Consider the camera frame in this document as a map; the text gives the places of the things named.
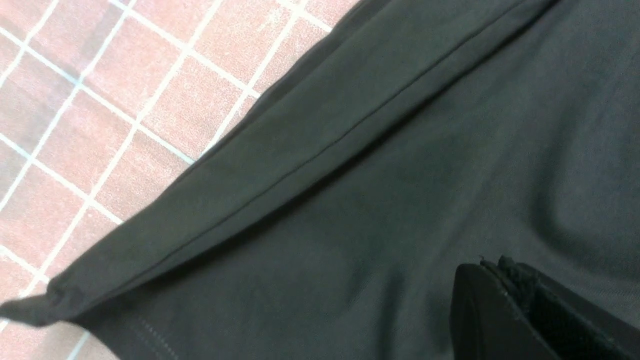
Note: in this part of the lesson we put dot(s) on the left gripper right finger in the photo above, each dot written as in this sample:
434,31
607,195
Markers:
573,327

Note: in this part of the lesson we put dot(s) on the dark gray long-sleeve shirt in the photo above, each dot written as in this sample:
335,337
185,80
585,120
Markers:
418,136

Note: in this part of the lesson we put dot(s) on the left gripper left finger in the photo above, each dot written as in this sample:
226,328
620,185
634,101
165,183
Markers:
486,324

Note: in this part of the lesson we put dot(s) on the pink grid tablecloth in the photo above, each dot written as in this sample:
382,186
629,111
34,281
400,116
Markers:
104,102

